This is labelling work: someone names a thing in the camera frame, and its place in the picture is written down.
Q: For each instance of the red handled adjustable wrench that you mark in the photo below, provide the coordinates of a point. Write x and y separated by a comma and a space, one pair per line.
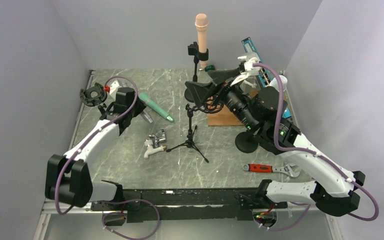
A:
286, 169

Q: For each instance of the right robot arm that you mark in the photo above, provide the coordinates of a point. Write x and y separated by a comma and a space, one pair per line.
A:
332, 189

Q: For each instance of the black tripod shock mount stand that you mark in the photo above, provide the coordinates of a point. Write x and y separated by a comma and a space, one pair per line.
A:
209, 107

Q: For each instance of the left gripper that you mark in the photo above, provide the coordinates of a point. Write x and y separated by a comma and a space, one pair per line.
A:
141, 107

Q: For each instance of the black round base clip stand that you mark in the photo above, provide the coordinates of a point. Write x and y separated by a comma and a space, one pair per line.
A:
193, 50

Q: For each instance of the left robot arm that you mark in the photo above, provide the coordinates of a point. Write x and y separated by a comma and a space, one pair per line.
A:
68, 179

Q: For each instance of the green handled screwdriver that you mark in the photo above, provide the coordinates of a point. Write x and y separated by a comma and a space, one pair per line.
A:
209, 68

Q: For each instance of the white and chrome faucet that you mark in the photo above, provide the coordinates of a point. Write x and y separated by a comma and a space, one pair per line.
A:
152, 144

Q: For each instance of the wooden board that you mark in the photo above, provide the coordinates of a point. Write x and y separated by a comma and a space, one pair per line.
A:
225, 118

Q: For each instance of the mint green microphone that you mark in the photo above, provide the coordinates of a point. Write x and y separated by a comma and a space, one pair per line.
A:
155, 107

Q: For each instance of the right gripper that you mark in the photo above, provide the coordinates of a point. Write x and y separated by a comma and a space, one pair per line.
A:
201, 92

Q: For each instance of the metal bracket on post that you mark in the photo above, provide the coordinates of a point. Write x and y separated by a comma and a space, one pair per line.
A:
251, 83

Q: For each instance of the blue network switch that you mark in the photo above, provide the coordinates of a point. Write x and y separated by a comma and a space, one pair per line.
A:
264, 77

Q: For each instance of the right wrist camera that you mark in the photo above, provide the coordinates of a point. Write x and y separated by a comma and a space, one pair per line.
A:
247, 68

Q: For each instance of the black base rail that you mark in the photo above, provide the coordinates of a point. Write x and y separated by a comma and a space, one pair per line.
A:
186, 204

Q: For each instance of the grey condenser microphone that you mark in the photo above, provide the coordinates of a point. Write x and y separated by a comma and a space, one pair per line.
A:
147, 117

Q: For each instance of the black shock mount desk stand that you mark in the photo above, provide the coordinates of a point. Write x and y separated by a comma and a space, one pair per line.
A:
95, 96

